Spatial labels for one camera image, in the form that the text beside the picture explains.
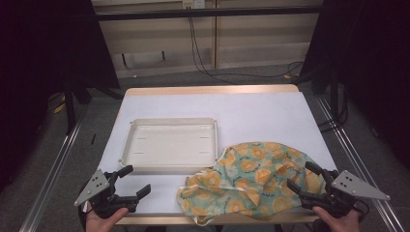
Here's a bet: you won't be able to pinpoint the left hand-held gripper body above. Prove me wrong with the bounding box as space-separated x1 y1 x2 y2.
73 169 139 220

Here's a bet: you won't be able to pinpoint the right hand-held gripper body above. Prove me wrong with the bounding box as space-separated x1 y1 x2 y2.
299 169 392 220

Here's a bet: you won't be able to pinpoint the orange print cloth bag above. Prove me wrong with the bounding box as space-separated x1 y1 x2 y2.
176 141 327 226

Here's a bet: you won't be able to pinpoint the white plastic tray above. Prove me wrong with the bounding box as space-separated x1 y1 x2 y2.
119 117 220 175

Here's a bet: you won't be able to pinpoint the person's left hand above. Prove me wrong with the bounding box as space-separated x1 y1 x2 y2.
85 207 130 232

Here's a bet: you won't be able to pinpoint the person's right hand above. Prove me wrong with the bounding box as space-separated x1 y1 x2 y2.
311 206 363 232

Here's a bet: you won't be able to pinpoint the white table mat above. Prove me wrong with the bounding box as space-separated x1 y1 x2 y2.
97 91 338 217

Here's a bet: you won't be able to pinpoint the black stand leg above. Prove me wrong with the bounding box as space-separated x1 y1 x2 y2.
63 86 77 135

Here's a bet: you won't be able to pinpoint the yellow floor tape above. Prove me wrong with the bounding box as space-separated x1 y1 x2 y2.
52 101 67 114

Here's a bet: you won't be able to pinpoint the black curtain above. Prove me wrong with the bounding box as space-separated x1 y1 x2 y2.
0 0 121 194
298 0 410 170

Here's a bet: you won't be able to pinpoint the wooden table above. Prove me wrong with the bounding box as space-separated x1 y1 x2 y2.
97 84 338 226

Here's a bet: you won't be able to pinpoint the black horizontal bar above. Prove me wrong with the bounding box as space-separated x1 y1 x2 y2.
96 5 323 22

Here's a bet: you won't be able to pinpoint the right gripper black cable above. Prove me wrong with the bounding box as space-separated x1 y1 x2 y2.
354 198 371 224

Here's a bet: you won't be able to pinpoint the metal floor rail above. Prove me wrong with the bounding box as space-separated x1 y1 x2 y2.
18 105 89 232
314 95 402 232

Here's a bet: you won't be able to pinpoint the black floor cables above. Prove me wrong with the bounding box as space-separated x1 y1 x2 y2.
317 90 351 133

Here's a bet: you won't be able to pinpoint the black hanging cable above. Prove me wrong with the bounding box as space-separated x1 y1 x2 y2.
190 16 306 80
188 16 304 85

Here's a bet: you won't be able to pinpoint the white wall outlet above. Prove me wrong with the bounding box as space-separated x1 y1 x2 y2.
182 0 206 10

